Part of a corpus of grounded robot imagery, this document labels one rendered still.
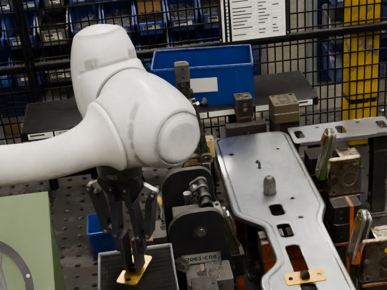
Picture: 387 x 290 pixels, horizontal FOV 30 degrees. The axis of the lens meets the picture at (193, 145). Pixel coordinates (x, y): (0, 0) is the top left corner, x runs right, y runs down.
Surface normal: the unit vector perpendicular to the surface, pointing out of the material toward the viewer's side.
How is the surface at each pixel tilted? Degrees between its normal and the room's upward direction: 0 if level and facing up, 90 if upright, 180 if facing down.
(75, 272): 0
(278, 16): 90
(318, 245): 0
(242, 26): 90
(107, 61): 86
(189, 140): 88
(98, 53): 63
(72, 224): 0
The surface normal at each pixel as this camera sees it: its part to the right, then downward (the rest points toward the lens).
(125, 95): -0.30, -0.72
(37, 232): 0.01, -0.31
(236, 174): -0.08, -0.88
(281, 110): 0.11, 0.44
